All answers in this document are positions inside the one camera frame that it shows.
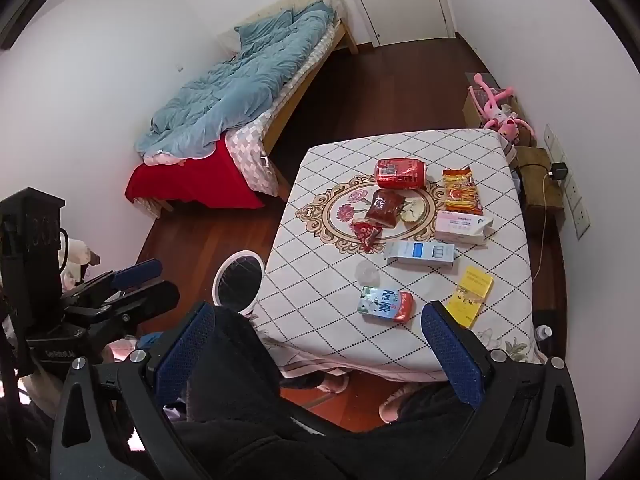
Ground pink plush toy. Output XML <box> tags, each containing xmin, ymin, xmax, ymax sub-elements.
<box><xmin>470</xmin><ymin>74</ymin><xmax>534</xmax><ymax>137</ymax></box>

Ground checkered bed sheet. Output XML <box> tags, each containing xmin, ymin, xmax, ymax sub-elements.
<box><xmin>225</xmin><ymin>22</ymin><xmax>337</xmax><ymax>197</ymax></box>

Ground red blanket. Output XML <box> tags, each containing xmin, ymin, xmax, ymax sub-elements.
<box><xmin>125</xmin><ymin>139</ymin><xmax>266</xmax><ymax>211</ymax></box>

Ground person's black fleece trousers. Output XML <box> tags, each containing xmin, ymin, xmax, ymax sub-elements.
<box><xmin>165</xmin><ymin>305</ymin><xmax>501</xmax><ymax>480</ymax></box>

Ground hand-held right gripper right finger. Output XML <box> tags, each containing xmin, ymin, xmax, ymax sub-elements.
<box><xmin>421</xmin><ymin>301</ymin><xmax>587</xmax><ymax>480</ymax></box>

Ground white round trash bin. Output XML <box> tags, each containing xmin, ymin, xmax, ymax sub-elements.
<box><xmin>215</xmin><ymin>251</ymin><xmax>264</xmax><ymax>316</ymax></box>

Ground wooden bed frame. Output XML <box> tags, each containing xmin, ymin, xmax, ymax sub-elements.
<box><xmin>145</xmin><ymin>20</ymin><xmax>359</xmax><ymax>213</ymax></box>

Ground red soda can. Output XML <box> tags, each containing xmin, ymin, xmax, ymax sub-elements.
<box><xmin>375</xmin><ymin>158</ymin><xmax>427</xmax><ymax>190</ymax></box>

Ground white door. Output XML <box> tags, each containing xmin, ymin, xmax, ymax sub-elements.
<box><xmin>340</xmin><ymin>0</ymin><xmax>457</xmax><ymax>48</ymax></box>

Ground small red wrapper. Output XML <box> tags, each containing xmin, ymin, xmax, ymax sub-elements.
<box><xmin>351</xmin><ymin>219</ymin><xmax>382</xmax><ymax>252</ymax></box>

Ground yellow box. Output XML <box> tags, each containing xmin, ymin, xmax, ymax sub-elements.
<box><xmin>445</xmin><ymin>266</ymin><xmax>494</xmax><ymax>330</ymax></box>

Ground wooden side cabinet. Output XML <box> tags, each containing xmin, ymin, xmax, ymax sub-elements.
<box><xmin>515</xmin><ymin>145</ymin><xmax>566</xmax><ymax>217</ymax></box>

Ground bitten bread piece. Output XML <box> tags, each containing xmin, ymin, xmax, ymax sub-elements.
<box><xmin>400</xmin><ymin>199</ymin><xmax>426</xmax><ymax>223</ymax></box>

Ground white box with pink label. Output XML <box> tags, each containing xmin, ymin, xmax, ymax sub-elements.
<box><xmin>434</xmin><ymin>210</ymin><xmax>495</xmax><ymax>247</ymax></box>

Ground white and blue carton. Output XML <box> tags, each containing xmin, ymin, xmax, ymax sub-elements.
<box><xmin>384</xmin><ymin>241</ymin><xmax>456</xmax><ymax>268</ymax></box>

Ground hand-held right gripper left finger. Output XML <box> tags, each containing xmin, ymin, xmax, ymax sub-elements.
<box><xmin>50</xmin><ymin>302</ymin><xmax>231</xmax><ymax>480</ymax></box>

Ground yellowish charging cable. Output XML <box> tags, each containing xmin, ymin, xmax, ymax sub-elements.
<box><xmin>532</xmin><ymin>174</ymin><xmax>552</xmax><ymax>282</ymax></box>

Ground cardboard box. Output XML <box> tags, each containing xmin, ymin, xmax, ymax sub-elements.
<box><xmin>462</xmin><ymin>85</ymin><xmax>523</xmax><ymax>131</ymax></box>

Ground white wall socket row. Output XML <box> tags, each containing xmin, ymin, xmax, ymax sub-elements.
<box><xmin>542</xmin><ymin>125</ymin><xmax>592</xmax><ymax>239</ymax></box>

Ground brown snack wrapper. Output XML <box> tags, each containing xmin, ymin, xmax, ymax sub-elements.
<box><xmin>364</xmin><ymin>189</ymin><xmax>405</xmax><ymax>228</ymax></box>

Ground orange snack packet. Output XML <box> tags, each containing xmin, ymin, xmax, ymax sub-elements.
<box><xmin>441</xmin><ymin>167</ymin><xmax>483</xmax><ymax>213</ymax></box>

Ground blue pillow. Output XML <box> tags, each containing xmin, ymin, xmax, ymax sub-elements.
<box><xmin>235</xmin><ymin>10</ymin><xmax>296</xmax><ymax>51</ymax></box>

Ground green and red milk carton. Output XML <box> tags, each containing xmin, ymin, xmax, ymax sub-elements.
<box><xmin>357</xmin><ymin>286</ymin><xmax>415</xmax><ymax>323</ymax></box>

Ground pink slipper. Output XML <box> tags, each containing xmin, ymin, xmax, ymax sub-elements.
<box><xmin>378</xmin><ymin>386</ymin><xmax>421</xmax><ymax>423</ymax></box>
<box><xmin>315</xmin><ymin>374</ymin><xmax>351</xmax><ymax>395</ymax></box>

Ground blue duvet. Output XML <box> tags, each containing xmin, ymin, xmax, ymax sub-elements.
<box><xmin>136</xmin><ymin>2</ymin><xmax>333</xmax><ymax>161</ymax></box>

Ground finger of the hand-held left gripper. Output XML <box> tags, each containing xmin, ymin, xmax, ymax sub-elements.
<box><xmin>65</xmin><ymin>281</ymin><xmax>181</xmax><ymax>333</ymax></box>
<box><xmin>62</xmin><ymin>259</ymin><xmax>164</xmax><ymax>306</ymax></box>

